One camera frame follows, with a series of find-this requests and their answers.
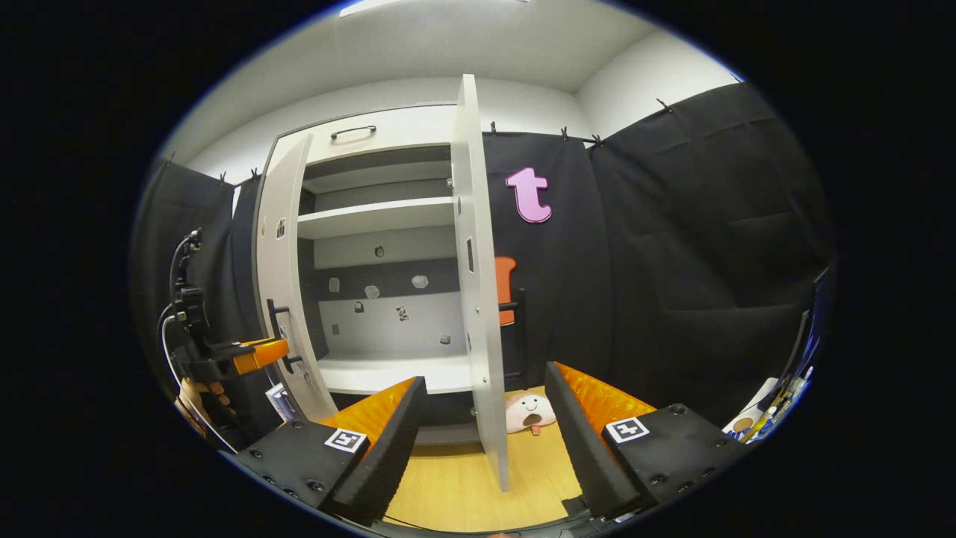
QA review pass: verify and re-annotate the beige cabinet door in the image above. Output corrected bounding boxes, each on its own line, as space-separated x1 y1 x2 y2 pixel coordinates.
254 133 338 423
450 73 526 492

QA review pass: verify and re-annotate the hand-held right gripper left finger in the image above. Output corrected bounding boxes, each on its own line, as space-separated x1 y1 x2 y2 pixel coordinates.
238 376 428 526

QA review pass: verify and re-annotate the pink plush toy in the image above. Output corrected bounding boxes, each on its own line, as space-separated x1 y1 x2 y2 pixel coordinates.
504 392 557 436

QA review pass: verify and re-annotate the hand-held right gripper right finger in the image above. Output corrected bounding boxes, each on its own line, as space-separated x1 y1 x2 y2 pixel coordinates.
544 361 751 522

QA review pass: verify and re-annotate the pile of colourful items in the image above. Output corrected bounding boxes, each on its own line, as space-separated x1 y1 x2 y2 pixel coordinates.
723 377 815 445

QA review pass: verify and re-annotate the black backdrop cloth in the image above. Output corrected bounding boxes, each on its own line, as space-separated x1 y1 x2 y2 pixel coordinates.
133 82 836 449

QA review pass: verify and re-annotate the beige double-door shoe cabinet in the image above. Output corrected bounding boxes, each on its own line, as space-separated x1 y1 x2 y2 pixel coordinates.
254 105 486 449

